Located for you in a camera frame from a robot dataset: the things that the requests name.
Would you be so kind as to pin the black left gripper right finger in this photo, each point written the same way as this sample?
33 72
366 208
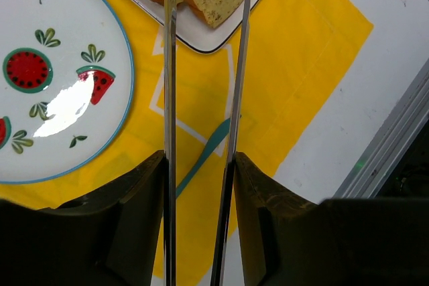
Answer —
287 240

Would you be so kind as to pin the white rectangular bread tray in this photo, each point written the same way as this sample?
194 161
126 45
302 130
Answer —
192 31

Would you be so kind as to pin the watermelon pattern round plate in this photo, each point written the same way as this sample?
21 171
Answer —
67 78

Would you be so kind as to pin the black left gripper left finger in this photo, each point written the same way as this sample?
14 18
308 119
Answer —
106 237

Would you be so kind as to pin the stainless steel serving tongs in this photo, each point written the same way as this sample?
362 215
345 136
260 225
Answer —
170 13

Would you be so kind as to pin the aluminium frame rail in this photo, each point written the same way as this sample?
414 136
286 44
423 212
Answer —
390 143

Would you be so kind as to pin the yellow cloth placemat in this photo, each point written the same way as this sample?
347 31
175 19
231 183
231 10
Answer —
299 50

